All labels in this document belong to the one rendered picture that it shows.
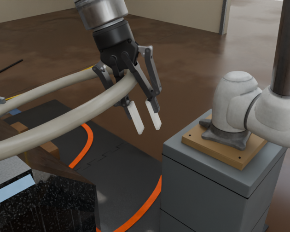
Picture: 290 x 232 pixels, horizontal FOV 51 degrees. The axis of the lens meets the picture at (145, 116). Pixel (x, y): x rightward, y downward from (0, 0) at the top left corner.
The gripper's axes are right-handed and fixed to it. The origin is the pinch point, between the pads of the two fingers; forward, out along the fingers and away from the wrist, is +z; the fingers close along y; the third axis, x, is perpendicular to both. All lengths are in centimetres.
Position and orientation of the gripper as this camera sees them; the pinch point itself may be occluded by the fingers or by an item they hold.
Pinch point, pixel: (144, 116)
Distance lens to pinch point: 66.7
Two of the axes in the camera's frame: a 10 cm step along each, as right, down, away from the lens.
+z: 3.5, 8.8, 3.3
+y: -9.1, 2.4, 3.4
